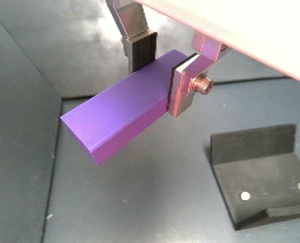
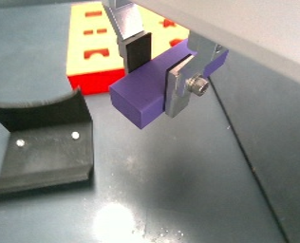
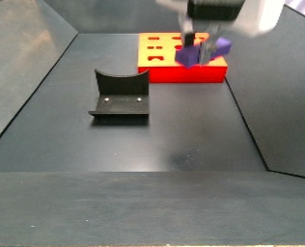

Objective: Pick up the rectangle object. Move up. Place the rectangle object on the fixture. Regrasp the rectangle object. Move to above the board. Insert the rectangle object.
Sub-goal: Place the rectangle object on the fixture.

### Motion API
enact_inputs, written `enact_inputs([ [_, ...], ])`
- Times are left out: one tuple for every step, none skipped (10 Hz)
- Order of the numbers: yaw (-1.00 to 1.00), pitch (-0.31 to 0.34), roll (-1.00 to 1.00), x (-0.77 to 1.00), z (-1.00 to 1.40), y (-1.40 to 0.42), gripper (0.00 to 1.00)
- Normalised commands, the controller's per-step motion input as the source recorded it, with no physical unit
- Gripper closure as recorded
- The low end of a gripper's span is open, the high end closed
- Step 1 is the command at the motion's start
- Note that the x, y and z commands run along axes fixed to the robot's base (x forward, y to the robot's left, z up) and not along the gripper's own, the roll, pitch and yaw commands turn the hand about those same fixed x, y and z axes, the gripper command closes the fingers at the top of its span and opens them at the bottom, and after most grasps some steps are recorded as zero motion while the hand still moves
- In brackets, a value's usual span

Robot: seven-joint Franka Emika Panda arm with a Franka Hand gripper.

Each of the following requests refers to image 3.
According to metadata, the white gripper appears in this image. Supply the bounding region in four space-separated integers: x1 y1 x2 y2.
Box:
155 0 286 65

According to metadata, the purple rectangular block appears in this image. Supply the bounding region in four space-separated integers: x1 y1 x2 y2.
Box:
174 38 232 68

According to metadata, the red shape-sorting board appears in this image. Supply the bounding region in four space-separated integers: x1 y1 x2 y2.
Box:
137 33 228 83

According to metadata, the black curved fixture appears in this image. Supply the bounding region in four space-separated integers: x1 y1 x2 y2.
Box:
90 69 150 117

